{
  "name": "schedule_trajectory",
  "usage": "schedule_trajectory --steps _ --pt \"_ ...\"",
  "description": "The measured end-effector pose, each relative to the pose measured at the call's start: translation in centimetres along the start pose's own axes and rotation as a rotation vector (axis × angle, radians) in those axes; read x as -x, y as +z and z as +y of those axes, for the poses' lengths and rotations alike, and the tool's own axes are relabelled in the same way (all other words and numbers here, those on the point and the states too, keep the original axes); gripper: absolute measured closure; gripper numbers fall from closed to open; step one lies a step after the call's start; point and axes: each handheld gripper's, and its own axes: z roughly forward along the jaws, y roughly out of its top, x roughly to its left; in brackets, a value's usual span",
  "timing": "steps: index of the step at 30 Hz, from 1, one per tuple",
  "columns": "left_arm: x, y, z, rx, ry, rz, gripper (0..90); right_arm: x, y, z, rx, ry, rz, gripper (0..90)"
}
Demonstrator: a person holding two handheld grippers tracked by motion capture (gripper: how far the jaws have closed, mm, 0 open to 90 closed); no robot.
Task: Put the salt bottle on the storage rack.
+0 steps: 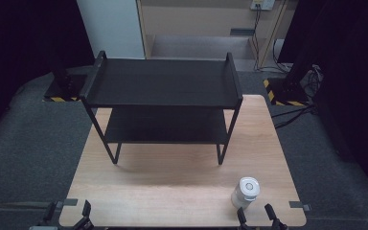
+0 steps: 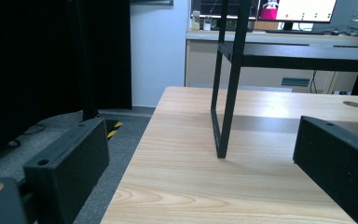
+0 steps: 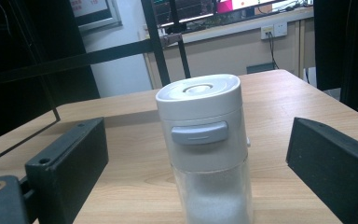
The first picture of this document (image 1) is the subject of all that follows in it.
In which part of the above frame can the white round-lidded jar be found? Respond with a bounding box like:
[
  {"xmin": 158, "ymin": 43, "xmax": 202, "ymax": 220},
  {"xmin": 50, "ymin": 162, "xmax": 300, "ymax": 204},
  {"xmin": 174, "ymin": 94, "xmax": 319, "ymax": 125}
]
[{"xmin": 230, "ymin": 176, "xmax": 261, "ymax": 211}]

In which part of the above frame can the dark curtain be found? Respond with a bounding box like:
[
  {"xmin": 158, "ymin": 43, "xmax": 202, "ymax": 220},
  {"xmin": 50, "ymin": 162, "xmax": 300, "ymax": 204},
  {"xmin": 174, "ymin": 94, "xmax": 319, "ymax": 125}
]
[
  {"xmin": 0, "ymin": 0, "xmax": 96, "ymax": 145},
  {"xmin": 277, "ymin": 0, "xmax": 368, "ymax": 202}
]

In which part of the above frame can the grey label strip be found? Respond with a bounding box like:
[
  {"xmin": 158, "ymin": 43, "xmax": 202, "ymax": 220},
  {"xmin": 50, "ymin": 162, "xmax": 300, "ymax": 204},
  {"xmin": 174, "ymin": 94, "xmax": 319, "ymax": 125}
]
[{"xmin": 229, "ymin": 28, "xmax": 256, "ymax": 37}]

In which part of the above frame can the white panel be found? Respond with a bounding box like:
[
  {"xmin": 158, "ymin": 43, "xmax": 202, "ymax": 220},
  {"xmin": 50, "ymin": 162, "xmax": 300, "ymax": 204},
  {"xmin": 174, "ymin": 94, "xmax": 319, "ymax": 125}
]
[{"xmin": 76, "ymin": 0, "xmax": 147, "ymax": 60}]

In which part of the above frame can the black floor cable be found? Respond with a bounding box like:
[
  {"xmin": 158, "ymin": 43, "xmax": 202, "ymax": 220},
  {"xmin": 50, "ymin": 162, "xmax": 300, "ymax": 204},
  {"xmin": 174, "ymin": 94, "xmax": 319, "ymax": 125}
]
[{"xmin": 269, "ymin": 103, "xmax": 319, "ymax": 130}]

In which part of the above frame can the white power strip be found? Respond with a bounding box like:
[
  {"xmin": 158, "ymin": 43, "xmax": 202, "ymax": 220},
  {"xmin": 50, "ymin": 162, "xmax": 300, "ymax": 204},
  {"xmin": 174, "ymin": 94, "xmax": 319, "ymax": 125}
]
[{"xmin": 250, "ymin": 0, "xmax": 276, "ymax": 12}]

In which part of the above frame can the black power cable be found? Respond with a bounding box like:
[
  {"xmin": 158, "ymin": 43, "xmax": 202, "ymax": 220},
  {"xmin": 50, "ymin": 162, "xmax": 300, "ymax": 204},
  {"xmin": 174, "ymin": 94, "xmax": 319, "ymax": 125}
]
[{"xmin": 250, "ymin": 4, "xmax": 290, "ymax": 74}]

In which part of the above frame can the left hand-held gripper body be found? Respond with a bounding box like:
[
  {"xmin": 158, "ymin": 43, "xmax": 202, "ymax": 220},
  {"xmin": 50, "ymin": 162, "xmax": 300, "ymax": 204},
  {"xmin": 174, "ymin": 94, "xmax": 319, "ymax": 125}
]
[{"xmin": 28, "ymin": 221, "xmax": 94, "ymax": 230}]

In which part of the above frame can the tangled cable bundle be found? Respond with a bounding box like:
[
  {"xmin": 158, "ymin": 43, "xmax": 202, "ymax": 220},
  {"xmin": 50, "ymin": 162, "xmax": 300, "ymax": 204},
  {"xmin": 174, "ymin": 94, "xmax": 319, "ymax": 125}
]
[{"xmin": 300, "ymin": 63, "xmax": 325, "ymax": 99}]

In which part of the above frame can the black two-tier metal rack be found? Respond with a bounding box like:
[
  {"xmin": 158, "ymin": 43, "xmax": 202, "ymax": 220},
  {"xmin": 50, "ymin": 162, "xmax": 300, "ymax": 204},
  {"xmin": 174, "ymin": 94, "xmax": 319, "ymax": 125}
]
[{"xmin": 79, "ymin": 50, "xmax": 244, "ymax": 166}]

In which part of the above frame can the light wooden cabinet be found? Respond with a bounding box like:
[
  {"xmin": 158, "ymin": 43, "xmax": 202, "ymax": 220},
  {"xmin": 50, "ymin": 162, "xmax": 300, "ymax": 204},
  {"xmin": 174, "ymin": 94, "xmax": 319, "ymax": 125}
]
[{"xmin": 135, "ymin": 0, "xmax": 299, "ymax": 70}]

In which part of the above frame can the grey tape strip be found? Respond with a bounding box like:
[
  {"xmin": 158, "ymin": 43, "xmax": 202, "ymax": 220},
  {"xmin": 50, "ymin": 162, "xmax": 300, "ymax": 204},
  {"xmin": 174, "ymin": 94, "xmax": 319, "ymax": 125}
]
[
  {"xmin": 288, "ymin": 200, "xmax": 312, "ymax": 213},
  {"xmin": 62, "ymin": 197, "xmax": 79, "ymax": 207}
]

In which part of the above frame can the black stand base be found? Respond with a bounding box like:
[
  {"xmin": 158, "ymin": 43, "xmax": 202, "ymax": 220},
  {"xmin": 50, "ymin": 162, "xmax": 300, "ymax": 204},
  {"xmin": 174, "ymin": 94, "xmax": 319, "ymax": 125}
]
[
  {"xmin": 263, "ymin": 65, "xmax": 311, "ymax": 107},
  {"xmin": 43, "ymin": 65, "xmax": 88, "ymax": 103}
]

